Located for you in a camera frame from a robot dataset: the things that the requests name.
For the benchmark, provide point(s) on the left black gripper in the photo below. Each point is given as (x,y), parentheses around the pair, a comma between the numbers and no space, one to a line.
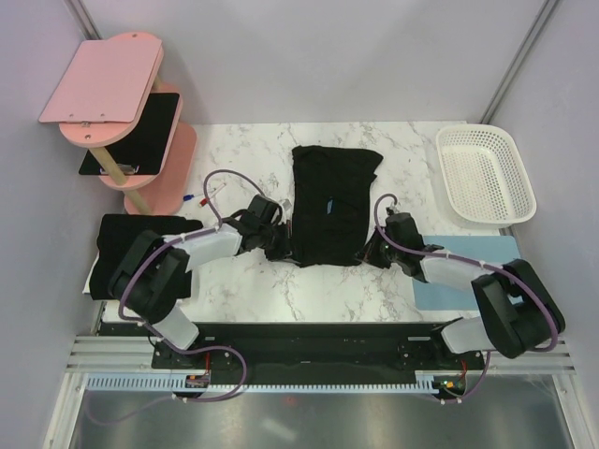
(284,251)

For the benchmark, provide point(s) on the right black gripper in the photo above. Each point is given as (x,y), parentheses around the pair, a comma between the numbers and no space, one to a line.
(369,253)

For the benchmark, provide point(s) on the black graphic t shirt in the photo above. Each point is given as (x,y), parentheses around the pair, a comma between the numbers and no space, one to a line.
(332,203)

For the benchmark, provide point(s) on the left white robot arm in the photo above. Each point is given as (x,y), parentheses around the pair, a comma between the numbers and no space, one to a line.
(148,278)

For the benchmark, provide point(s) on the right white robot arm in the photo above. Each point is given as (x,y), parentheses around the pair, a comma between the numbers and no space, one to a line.
(516,314)

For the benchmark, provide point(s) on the folded black t shirt stack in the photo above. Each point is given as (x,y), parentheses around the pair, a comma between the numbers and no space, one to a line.
(116,234)

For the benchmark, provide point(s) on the red marker pen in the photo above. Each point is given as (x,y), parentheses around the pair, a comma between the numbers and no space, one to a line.
(210,194)

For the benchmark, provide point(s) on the white plastic basket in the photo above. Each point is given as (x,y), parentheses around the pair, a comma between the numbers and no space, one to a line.
(480,180)

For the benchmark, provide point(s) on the light blue mat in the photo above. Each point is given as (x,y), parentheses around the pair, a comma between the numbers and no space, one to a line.
(496,250)

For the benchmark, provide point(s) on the pink three tier shelf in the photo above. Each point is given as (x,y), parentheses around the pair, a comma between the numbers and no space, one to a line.
(160,194)

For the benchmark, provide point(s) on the black clipboard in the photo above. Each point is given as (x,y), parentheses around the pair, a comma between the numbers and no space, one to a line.
(141,152)

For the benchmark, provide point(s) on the pink clipboard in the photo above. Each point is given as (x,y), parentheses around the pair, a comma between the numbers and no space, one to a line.
(104,82)

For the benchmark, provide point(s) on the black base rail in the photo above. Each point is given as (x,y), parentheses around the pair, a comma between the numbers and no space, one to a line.
(405,346)

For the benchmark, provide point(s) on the white slotted cable duct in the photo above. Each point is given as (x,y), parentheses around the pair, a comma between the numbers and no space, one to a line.
(186,383)

